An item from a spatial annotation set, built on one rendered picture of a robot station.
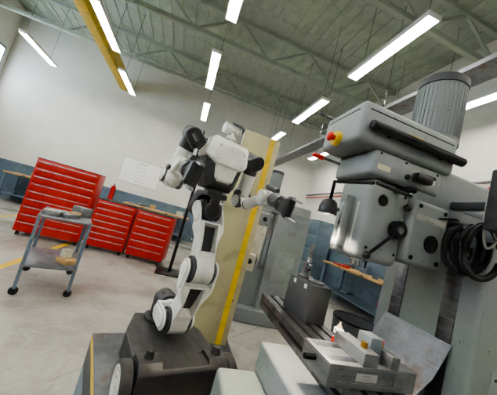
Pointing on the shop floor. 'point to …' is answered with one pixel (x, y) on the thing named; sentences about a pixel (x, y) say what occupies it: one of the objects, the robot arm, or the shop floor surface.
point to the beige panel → (235, 248)
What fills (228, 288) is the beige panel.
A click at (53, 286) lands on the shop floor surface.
